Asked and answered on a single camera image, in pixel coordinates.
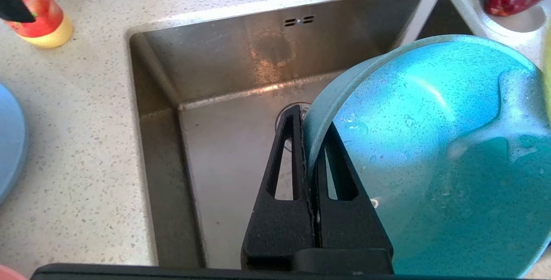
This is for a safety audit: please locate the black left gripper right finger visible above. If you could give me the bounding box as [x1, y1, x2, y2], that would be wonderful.
[310, 123, 394, 257]

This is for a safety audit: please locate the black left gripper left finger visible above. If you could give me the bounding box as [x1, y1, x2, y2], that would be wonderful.
[241, 104, 318, 271]

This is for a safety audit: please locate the teal bowl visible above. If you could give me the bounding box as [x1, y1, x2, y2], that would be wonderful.
[303, 34, 551, 279]

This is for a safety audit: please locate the dish soap bottle yellow cap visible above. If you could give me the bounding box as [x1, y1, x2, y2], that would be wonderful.
[0, 0, 74, 49]

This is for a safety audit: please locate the stainless steel sink basin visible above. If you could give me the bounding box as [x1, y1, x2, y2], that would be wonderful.
[129, 0, 476, 270]

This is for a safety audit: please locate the small white fruit dish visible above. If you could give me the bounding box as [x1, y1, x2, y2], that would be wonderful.
[450, 0, 548, 36]

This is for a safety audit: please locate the pink plate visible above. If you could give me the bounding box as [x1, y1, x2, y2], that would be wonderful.
[0, 265, 27, 280]

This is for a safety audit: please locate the blue plate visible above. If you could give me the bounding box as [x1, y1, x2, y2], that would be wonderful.
[0, 83, 29, 205]

